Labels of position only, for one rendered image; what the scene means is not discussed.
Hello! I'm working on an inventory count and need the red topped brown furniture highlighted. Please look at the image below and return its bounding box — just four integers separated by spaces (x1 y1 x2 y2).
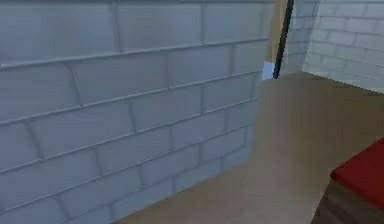
310 137 384 224

